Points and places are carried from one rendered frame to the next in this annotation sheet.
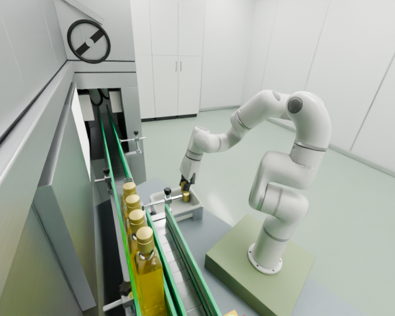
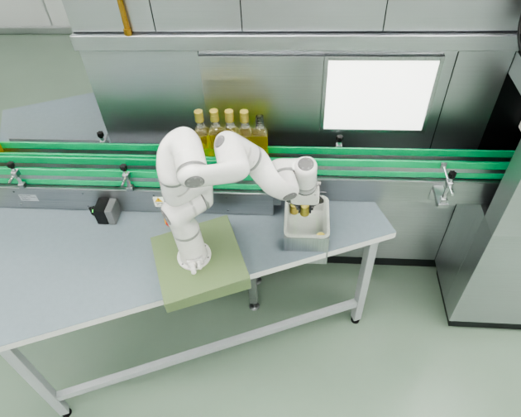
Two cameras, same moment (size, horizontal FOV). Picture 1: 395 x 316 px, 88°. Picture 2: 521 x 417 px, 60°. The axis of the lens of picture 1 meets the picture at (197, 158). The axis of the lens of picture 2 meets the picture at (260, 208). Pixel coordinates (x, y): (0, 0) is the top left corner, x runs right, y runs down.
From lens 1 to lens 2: 1.75 m
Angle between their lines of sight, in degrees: 89
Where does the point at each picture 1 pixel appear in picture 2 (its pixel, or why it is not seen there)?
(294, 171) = not seen: hidden behind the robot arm
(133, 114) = (517, 169)
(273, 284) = (173, 246)
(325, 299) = (141, 294)
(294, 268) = (169, 274)
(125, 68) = not seen: outside the picture
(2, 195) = (166, 38)
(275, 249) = not seen: hidden behind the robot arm
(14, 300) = (167, 64)
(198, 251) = (245, 230)
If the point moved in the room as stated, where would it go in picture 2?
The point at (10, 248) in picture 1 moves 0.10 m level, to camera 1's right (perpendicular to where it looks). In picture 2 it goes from (160, 48) to (143, 59)
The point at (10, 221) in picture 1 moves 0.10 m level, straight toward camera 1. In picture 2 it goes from (165, 45) to (138, 50)
